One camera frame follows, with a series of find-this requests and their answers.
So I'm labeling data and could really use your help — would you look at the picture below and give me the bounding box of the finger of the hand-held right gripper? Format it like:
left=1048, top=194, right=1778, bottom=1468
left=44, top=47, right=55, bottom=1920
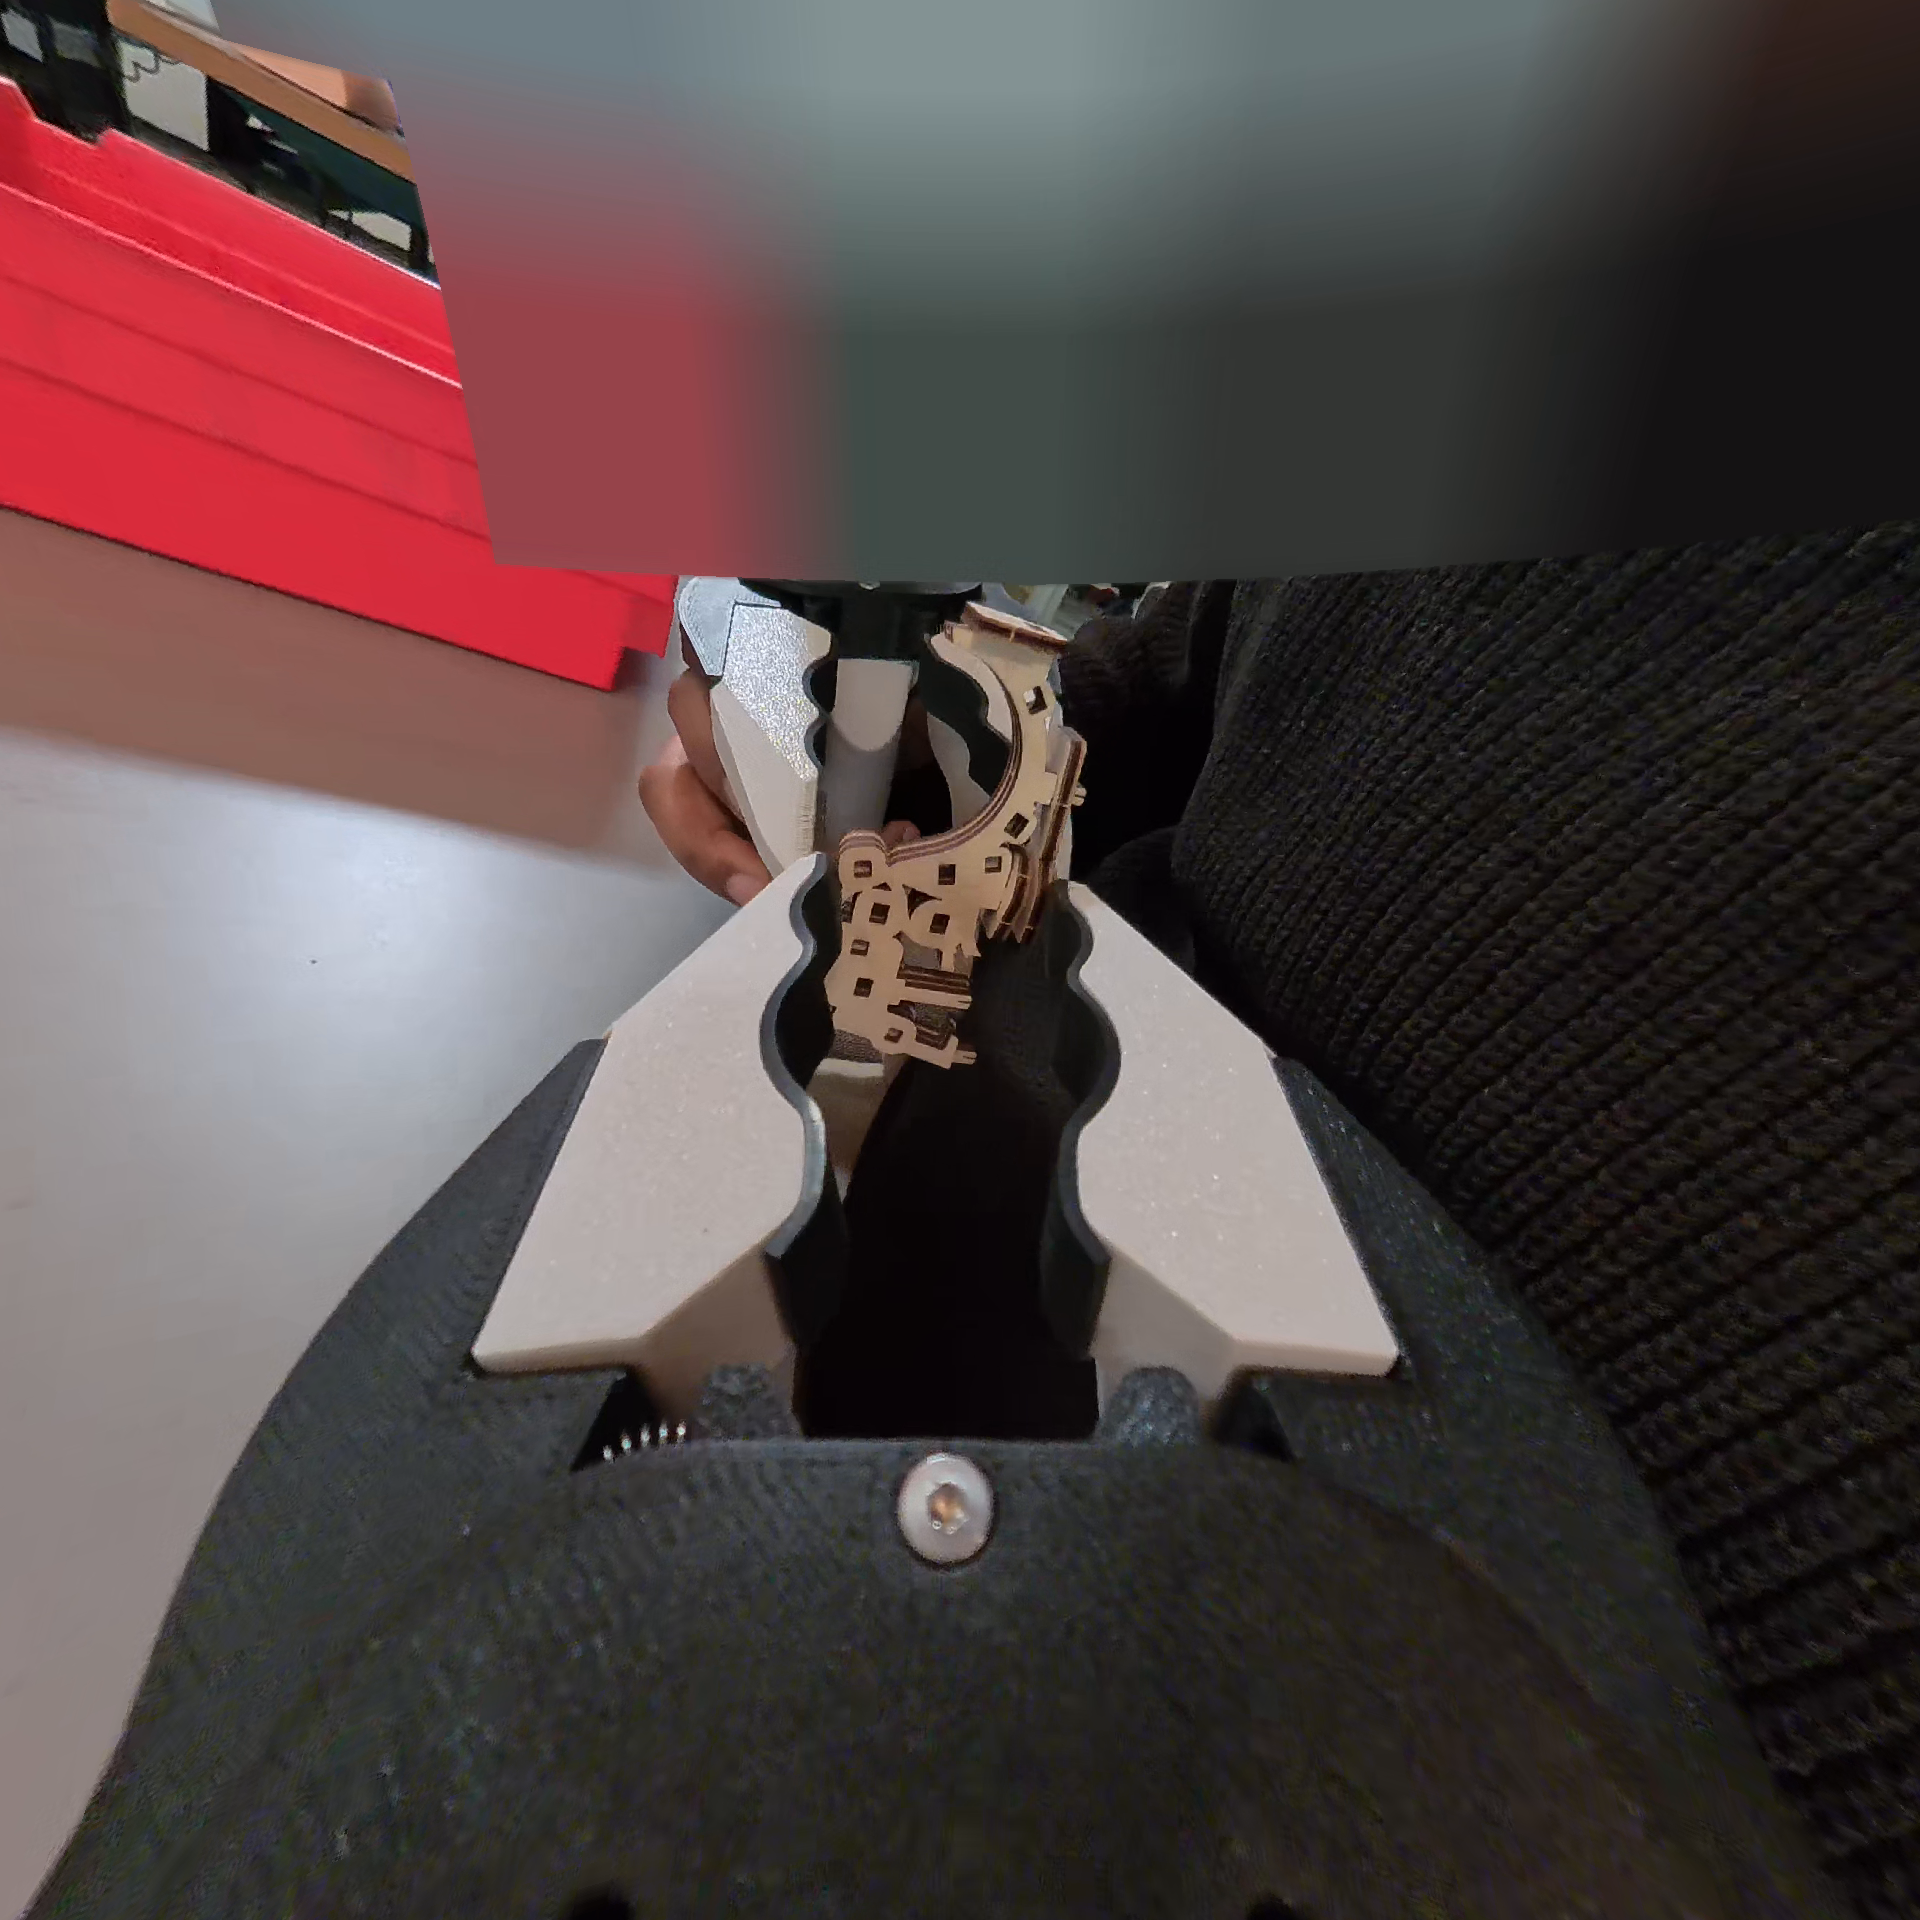
left=919, top=708, right=1005, bottom=841
left=679, top=575, right=838, bottom=888

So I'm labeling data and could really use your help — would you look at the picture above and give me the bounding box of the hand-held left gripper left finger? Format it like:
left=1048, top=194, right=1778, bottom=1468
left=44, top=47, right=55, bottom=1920
left=468, top=853, right=842, bottom=1377

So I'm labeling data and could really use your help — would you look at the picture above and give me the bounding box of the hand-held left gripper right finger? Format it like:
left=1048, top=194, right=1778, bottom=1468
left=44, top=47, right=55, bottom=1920
left=1056, top=881, right=1405, bottom=1379

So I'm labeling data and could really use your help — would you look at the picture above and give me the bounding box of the wooden puzzle model assembly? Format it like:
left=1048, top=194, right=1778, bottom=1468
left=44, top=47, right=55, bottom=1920
left=832, top=600, right=1090, bottom=1069

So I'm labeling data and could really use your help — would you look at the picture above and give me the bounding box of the person's right hand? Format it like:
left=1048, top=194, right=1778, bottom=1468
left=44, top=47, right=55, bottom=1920
left=636, top=674, right=782, bottom=910

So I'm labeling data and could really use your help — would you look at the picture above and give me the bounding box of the red plastic bin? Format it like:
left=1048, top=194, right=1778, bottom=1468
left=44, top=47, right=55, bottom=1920
left=0, top=73, right=679, bottom=691

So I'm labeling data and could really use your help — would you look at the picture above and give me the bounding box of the wooden top black table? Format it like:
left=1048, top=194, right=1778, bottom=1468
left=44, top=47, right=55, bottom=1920
left=0, top=0, right=441, bottom=279

